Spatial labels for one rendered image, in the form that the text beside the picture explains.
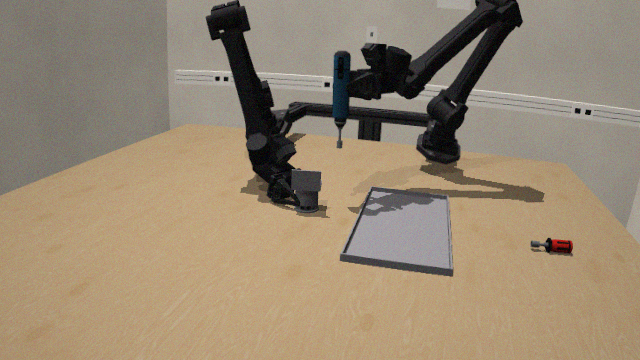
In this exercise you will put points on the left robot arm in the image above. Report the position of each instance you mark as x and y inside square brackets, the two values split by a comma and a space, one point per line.
[447, 115]

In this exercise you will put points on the red-handled nut driver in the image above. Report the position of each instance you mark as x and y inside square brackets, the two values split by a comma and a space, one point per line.
[562, 246]

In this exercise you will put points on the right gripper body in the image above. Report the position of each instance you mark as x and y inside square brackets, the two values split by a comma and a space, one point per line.
[273, 178]

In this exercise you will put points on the grey cylinder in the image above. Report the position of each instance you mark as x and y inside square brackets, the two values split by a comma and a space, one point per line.
[308, 201]

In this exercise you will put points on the blue electric nut driver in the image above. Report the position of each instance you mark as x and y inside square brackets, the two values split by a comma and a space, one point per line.
[341, 77]

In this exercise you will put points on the grey metal bracket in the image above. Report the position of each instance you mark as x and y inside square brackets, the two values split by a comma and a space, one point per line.
[306, 180]

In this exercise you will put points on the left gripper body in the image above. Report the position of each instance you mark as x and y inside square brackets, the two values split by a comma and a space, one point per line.
[377, 79]

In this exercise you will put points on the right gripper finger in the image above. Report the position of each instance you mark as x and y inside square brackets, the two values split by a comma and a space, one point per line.
[281, 186]

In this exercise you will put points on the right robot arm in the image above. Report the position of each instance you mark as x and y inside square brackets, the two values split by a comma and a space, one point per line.
[282, 149]

